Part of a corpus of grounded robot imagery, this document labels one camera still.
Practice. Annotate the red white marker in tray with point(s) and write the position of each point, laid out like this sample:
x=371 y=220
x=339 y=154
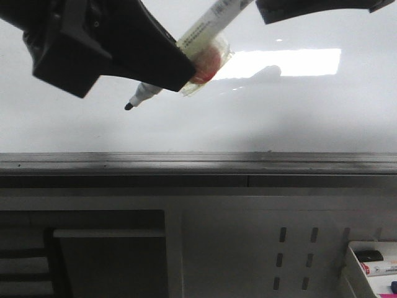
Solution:
x=379 y=268

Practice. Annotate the white plastic marker tray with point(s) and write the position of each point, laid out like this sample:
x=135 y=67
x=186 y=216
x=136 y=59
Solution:
x=354 y=282

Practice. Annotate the pink marker in tray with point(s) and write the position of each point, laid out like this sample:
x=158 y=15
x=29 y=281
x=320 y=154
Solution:
x=387 y=295

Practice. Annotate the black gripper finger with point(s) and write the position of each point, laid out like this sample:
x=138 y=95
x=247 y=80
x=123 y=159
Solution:
x=72 y=43
x=277 y=10

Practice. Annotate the white whiteboard with aluminium frame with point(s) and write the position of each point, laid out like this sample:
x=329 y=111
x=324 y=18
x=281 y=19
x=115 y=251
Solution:
x=308 y=100

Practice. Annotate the blue marker in tray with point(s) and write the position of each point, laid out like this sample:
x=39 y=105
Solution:
x=394 y=287

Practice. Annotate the white marker with black tip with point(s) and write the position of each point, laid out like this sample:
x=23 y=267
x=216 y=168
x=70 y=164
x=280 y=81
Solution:
x=203 y=44

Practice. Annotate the black marker cap in tray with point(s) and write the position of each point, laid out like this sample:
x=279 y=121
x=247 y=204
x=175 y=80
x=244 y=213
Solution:
x=364 y=256

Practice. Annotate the grey perforated metal stand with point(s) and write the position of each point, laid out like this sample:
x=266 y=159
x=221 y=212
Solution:
x=186 y=242

